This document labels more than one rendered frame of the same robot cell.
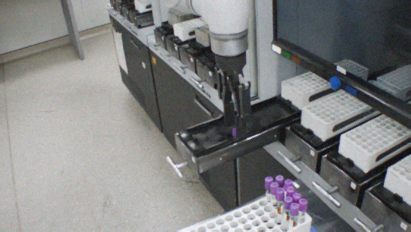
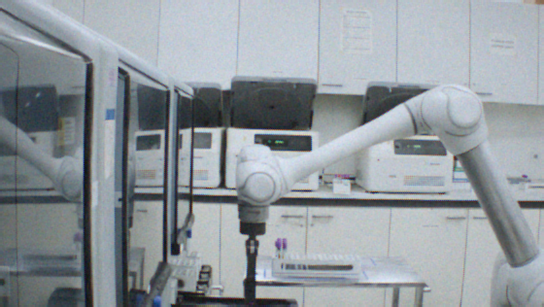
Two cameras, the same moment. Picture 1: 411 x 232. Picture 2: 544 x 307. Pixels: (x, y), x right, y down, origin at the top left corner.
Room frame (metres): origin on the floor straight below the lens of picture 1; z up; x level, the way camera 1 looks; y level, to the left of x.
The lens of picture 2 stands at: (2.69, 0.75, 1.34)
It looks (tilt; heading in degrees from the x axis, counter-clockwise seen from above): 3 degrees down; 202
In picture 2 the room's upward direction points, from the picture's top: 2 degrees clockwise
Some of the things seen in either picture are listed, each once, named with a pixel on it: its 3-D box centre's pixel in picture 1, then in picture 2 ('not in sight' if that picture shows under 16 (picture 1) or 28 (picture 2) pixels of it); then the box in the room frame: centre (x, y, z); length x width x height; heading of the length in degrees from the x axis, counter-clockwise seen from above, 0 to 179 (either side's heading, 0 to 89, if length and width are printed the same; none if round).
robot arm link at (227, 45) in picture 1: (229, 40); (253, 211); (0.85, -0.07, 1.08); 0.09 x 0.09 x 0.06
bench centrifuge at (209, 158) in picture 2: not in sight; (180, 133); (-1.29, -1.55, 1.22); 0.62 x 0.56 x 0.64; 23
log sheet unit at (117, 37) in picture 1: (118, 49); not in sight; (2.52, 0.57, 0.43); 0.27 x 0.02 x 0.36; 25
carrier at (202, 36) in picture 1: (203, 37); not in sight; (1.47, -0.02, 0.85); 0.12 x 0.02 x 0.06; 26
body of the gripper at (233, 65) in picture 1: (231, 67); (252, 236); (0.85, -0.07, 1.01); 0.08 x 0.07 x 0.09; 25
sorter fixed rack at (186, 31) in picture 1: (208, 26); not in sight; (1.66, -0.05, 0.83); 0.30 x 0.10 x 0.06; 115
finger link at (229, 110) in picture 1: (229, 114); (250, 290); (0.88, -0.06, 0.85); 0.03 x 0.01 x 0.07; 115
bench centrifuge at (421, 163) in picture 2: not in sight; (403, 136); (-1.90, -0.25, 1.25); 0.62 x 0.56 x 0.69; 25
